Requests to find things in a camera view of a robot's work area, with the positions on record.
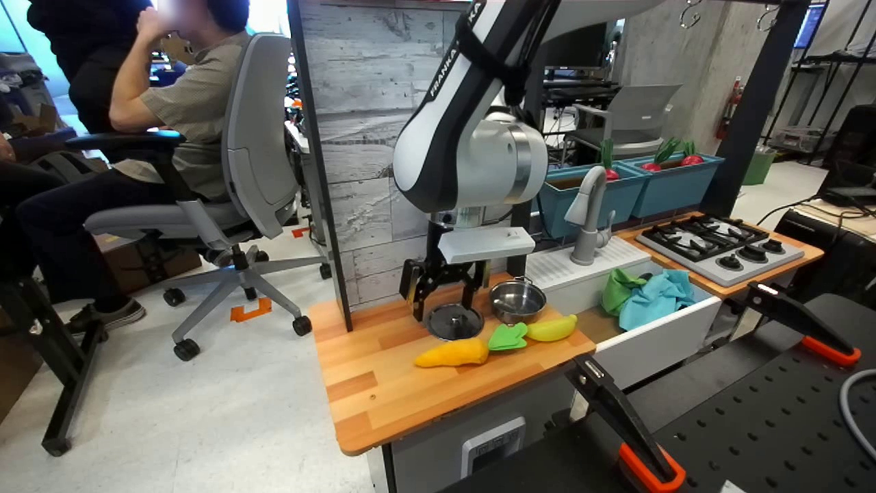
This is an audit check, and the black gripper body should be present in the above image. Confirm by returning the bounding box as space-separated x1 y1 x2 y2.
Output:
398 255 489 294

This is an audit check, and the silver pot lid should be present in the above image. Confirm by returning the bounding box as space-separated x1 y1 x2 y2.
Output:
424 300 488 343

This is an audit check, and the green plush toy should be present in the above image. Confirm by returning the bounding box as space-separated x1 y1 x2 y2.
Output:
484 321 533 357

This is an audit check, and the orange plush carrot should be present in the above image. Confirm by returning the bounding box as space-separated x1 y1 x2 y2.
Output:
413 336 492 372

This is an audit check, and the yellow plush toy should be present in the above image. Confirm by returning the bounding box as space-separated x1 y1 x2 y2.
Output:
525 311 584 348

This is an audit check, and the blue plastic bin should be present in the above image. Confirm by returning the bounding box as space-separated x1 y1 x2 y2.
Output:
537 162 648 247
628 154 729 222

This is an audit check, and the white cabinet drawer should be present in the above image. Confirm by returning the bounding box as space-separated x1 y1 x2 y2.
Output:
387 369 589 493

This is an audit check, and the green cloth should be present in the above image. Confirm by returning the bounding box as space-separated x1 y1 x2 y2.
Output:
598 265 647 321

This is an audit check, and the grey toy faucet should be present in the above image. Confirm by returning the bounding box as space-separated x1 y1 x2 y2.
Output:
561 164 615 269

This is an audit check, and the orange floor marker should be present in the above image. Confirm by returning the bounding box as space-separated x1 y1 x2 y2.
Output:
227 296 277 326

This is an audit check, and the blue cloth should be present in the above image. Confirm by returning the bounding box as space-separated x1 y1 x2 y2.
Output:
615 269 700 331

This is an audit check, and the white toy sink unit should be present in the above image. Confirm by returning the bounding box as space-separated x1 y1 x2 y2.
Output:
522 236 725 391

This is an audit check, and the whitewashed wood backsplash panel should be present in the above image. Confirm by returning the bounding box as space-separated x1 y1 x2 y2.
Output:
298 0 514 314

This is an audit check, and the grey office chair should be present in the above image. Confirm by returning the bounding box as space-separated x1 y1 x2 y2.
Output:
67 33 336 365

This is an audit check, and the green toy vegetable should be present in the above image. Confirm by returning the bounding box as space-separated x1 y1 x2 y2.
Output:
651 133 699 170

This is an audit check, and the toy stove top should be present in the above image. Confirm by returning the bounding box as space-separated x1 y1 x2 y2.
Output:
639 213 808 288

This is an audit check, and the seated person tan shirt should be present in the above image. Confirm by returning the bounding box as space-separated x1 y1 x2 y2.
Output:
10 0 254 336

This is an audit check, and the green waste bin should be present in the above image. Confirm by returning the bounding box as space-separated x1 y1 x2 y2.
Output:
743 146 780 190

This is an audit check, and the red fire extinguisher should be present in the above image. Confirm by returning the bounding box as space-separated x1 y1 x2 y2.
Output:
715 76 748 146

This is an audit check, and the black perforated board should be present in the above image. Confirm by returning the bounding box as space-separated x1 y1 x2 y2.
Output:
435 290 876 493

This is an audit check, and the black office chair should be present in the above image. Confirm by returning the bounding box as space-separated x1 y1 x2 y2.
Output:
813 101 876 211

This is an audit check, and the person in dark clothes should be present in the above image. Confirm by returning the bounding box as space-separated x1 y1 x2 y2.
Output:
25 0 156 133

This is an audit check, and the silver pot with wire handles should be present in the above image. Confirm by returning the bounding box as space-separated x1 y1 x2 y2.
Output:
488 276 551 326

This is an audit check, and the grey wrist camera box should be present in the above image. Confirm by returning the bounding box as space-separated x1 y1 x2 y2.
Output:
435 225 539 269

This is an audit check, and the black clamp orange handle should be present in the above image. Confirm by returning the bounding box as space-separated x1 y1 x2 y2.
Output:
563 353 691 493
729 279 866 372

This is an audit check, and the black desk frame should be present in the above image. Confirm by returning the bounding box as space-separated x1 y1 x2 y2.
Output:
0 125 187 461

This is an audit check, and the grey cable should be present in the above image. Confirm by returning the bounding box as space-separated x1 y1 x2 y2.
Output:
839 366 876 439

